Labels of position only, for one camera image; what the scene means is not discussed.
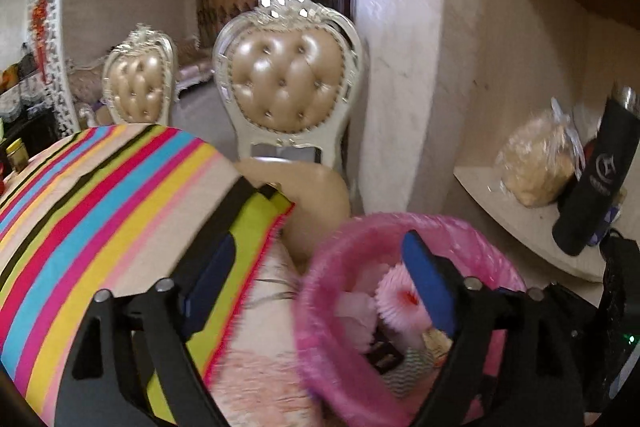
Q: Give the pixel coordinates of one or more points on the brown curtain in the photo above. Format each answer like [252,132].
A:
[225,2]

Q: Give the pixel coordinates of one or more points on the bent white foam sheet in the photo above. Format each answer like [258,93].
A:
[355,319]

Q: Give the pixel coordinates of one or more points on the glass jar yellow lid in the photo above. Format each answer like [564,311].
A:
[16,155]

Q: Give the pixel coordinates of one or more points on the bin with pink bag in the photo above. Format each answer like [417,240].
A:
[340,247]

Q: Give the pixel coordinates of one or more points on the gold tufted carved chair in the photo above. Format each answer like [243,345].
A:
[137,82]
[287,77]

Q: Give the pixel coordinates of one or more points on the black flask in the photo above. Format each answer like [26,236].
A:
[595,177]

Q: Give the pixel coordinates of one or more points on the cream carved sofa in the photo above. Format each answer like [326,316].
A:
[192,64]

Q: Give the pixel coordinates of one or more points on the white lattice screen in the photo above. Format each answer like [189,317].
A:
[55,37]

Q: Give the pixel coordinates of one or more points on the pink floral fuzzy cloth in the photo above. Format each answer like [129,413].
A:
[260,357]

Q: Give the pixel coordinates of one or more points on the black box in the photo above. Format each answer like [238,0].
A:
[385,357]

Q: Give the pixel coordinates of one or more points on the curved wooden shelf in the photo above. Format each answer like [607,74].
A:
[510,222]

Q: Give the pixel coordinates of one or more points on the black piano with lace cover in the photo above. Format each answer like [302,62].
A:
[25,112]

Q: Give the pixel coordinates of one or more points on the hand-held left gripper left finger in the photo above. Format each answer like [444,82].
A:
[210,279]

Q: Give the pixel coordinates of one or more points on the clear bag of food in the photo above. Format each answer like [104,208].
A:
[537,162]

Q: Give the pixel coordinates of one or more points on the zigzag patterned wrapper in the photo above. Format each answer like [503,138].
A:
[410,374]

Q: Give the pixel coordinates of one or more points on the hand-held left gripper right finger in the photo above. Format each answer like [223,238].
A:
[425,282]

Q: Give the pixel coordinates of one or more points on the red knot wall hanging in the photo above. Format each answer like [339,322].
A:
[39,19]

